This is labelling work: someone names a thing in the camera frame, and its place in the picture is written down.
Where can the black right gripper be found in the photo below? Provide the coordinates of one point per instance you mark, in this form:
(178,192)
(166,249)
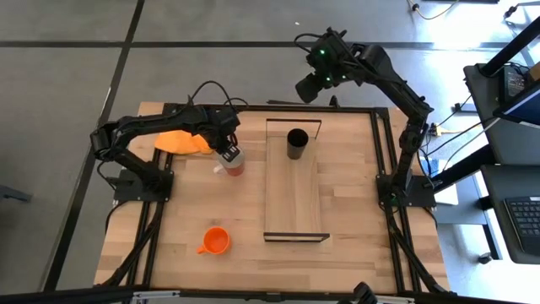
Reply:
(333,59)

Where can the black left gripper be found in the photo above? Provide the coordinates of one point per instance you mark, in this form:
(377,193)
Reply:
(221,126)

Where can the red mug white inside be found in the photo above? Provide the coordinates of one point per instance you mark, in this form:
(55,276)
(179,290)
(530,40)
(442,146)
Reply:
(236,169)

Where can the black cup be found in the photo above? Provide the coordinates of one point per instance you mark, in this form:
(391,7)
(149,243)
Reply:
(297,145)

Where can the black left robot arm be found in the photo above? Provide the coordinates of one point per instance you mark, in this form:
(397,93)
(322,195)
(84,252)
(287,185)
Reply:
(147,122)

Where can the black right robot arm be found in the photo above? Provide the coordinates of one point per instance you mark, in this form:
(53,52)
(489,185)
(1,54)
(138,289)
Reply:
(401,88)

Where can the wooden shelf dark edges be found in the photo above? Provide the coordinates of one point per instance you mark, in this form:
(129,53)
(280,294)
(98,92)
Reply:
(291,198)

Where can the orange cloth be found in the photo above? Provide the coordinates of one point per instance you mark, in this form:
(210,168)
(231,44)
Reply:
(181,143)

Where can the orange plastic cup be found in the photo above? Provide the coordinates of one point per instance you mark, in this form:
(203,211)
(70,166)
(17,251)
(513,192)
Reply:
(216,240)

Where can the yellow power strip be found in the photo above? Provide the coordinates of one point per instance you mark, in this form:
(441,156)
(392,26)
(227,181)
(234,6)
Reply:
(439,130)

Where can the black plug adapter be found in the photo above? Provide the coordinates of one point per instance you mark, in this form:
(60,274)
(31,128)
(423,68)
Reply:
(458,107)

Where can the black rounded object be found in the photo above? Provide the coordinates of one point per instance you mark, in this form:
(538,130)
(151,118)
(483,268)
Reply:
(363,293)

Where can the grey side table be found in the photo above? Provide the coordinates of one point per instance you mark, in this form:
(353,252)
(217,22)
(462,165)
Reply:
(506,143)

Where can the black electronic box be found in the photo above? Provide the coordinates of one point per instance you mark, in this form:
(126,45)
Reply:
(514,80)

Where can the grey desk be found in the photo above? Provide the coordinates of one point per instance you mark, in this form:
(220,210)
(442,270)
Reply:
(506,181)

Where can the dark blue screen white edge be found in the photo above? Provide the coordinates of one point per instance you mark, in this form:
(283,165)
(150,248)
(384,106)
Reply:
(527,107)

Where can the black rig crossbar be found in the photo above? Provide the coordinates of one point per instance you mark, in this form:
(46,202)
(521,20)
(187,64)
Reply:
(63,297)

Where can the dark grey floor object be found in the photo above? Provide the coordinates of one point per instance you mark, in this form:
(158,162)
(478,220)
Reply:
(12,194)

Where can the black desk foot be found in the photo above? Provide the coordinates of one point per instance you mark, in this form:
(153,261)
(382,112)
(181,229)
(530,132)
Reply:
(485,258)

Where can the black keyboard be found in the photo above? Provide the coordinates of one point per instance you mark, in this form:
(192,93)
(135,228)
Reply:
(525,221)

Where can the black frame clamp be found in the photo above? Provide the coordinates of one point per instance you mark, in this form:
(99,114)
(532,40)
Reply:
(334,102)
(190,100)

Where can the black metal table frame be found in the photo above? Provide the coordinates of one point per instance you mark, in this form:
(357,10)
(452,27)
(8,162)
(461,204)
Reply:
(261,108)

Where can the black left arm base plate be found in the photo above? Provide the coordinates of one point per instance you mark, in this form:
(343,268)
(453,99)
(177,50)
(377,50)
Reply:
(131,192)

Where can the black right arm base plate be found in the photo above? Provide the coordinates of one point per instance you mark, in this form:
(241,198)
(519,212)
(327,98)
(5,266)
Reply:
(422,196)

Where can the silver bracket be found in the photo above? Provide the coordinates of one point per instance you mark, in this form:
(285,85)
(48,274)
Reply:
(394,300)
(156,295)

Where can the grey desk leg frame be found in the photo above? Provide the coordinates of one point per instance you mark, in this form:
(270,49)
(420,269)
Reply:
(464,215)

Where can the black diagonal post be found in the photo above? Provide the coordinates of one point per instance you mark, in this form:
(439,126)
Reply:
(512,46)

